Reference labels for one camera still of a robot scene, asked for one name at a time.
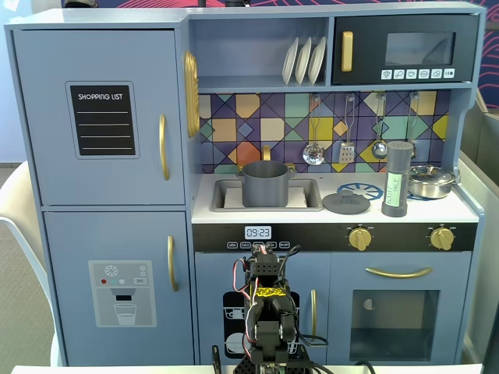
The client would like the gray plastic pot lid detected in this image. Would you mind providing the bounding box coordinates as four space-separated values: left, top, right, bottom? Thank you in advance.
322 189 371 215

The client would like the blue freezer door with dispenser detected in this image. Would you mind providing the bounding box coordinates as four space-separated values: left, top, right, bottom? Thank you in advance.
42 210 195 367

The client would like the metal hanging utensil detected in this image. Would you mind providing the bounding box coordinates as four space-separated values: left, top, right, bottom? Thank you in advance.
405 93 420 159

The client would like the metal ladle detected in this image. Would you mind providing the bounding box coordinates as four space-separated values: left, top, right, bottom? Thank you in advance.
370 94 390 160

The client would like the gold toy wall phone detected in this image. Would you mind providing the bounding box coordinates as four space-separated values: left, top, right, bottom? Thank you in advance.
182 50 200 139

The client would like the gray plastic cooking pot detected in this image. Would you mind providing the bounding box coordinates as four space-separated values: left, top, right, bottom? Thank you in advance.
235 161 294 208

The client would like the white toy plate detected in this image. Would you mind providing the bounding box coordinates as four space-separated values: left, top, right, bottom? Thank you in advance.
307 36 327 86
281 37 299 86
294 37 313 86

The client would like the black toy microwave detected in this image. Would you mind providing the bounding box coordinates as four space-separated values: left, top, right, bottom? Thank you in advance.
331 14 480 86

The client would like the gray salt shaker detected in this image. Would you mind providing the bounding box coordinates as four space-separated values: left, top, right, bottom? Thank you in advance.
380 140 414 218

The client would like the black shopping list chalkboard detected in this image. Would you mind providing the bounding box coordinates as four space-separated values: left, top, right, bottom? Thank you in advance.
65 80 140 160

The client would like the tall blue fridge door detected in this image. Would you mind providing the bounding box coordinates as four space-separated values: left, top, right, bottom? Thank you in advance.
11 29 186 207

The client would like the gray partition panel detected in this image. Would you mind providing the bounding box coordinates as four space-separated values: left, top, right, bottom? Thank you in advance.
459 108 499 365

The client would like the blue toy kitchen unit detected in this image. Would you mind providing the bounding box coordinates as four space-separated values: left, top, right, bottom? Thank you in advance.
3 2 488 367

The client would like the gold microwave handle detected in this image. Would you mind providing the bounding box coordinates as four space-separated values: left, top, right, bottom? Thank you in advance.
341 30 354 73

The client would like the stainless steel pot lid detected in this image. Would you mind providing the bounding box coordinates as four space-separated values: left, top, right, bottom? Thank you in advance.
408 164 456 185

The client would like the metal slotted spatula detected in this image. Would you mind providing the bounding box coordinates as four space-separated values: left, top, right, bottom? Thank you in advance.
338 95 356 164

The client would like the gold stove knob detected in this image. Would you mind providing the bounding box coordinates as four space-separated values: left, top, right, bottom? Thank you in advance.
429 227 455 251
348 227 373 252

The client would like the metal slotted spoon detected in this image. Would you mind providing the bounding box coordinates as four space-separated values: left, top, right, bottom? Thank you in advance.
303 97 326 167

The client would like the blue dishwasher door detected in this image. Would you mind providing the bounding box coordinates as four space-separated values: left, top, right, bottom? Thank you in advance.
193 252 331 365

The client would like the short gold freezer handle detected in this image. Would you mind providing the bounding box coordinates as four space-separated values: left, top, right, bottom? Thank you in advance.
166 235 180 293

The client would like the gray toy sink basin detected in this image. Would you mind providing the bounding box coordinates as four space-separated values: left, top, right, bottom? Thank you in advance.
210 178 324 213

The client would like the blue oven door with window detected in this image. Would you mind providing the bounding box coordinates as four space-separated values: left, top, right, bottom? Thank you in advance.
330 252 472 365

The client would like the robot controller board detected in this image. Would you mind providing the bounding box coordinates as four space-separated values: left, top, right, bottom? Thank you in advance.
257 361 288 374

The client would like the long gold fridge handle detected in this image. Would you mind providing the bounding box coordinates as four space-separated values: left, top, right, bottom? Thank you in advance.
157 113 172 182

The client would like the gold curved oven handle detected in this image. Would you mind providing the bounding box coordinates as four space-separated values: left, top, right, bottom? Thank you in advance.
365 266 433 280

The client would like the black cable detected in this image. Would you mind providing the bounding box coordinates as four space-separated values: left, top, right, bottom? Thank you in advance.
296 330 375 374

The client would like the white chair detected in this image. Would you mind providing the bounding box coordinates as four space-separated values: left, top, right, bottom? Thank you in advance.
0 161 65 367

